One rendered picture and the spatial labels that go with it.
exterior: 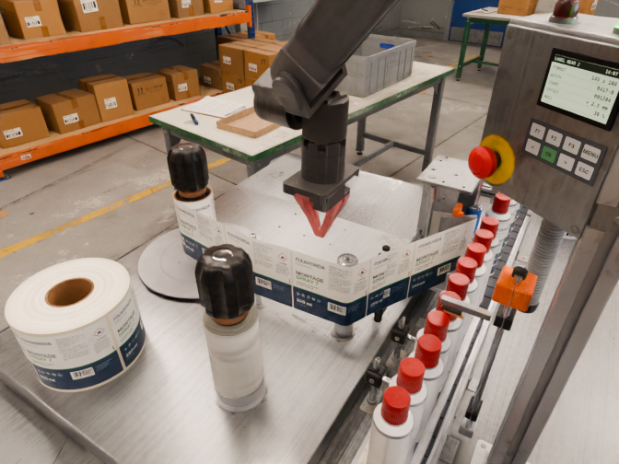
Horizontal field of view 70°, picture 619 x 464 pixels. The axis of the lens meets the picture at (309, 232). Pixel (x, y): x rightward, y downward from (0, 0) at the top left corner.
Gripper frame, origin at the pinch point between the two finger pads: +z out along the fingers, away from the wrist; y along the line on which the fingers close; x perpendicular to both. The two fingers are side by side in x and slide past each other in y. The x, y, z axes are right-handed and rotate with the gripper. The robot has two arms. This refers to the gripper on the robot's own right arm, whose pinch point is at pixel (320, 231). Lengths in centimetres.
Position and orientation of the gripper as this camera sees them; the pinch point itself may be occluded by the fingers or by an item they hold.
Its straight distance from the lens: 64.4
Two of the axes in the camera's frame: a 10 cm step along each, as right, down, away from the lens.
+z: -0.2, 8.3, 5.5
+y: -5.2, 4.6, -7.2
